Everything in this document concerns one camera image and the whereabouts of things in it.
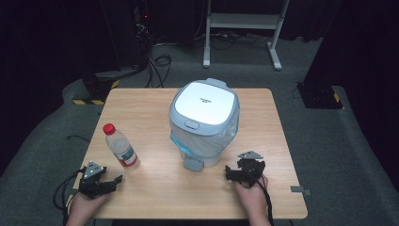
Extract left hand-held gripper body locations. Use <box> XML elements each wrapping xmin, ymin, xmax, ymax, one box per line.
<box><xmin>77</xmin><ymin>160</ymin><xmax>109</xmax><ymax>200</ymax></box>

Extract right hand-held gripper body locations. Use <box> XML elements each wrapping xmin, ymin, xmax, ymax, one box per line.
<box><xmin>235</xmin><ymin>151</ymin><xmax>266</xmax><ymax>188</ymax></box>

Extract clear plastic bottle red cap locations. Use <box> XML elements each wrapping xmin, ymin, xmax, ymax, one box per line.
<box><xmin>102</xmin><ymin>122</ymin><xmax>140</xmax><ymax>169</ymax></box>

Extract white and blue pedal trash can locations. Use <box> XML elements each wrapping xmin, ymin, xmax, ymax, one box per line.
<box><xmin>168</xmin><ymin>77</ymin><xmax>241</xmax><ymax>173</ymax></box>

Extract person's right hand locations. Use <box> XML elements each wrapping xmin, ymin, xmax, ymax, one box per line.
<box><xmin>232</xmin><ymin>174</ymin><xmax>271</xmax><ymax>226</ymax></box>

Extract grey tape strip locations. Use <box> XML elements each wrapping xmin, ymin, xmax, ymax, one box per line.
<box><xmin>290</xmin><ymin>185</ymin><xmax>312</xmax><ymax>198</ymax></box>

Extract black stand base yellow stripes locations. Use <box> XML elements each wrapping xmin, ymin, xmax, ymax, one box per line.
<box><xmin>72</xmin><ymin>73</ymin><xmax>121</xmax><ymax>106</ymax></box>

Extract black stand base yellow mark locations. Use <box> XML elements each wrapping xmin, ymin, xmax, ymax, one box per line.
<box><xmin>295</xmin><ymin>81</ymin><xmax>344</xmax><ymax>110</ymax></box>

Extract white metal stand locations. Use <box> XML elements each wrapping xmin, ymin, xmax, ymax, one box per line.
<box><xmin>202</xmin><ymin>0</ymin><xmax>292</xmax><ymax>72</ymax></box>

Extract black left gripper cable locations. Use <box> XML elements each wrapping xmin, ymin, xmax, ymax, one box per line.
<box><xmin>52</xmin><ymin>168</ymin><xmax>87</xmax><ymax>226</ymax></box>

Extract thin black floor cable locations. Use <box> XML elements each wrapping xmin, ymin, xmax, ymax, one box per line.
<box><xmin>66</xmin><ymin>134</ymin><xmax>91</xmax><ymax>143</ymax></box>

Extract black floor cable bundle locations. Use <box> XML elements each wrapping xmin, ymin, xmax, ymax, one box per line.
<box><xmin>144</xmin><ymin>52</ymin><xmax>173</xmax><ymax>89</ymax></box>

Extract black cables under white stand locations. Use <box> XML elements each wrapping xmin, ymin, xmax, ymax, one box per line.
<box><xmin>193</xmin><ymin>30</ymin><xmax>271</xmax><ymax>51</ymax></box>

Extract dark equipment rack with wires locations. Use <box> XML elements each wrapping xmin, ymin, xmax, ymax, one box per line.
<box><xmin>131</xmin><ymin>0</ymin><xmax>153</xmax><ymax>70</ymax></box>

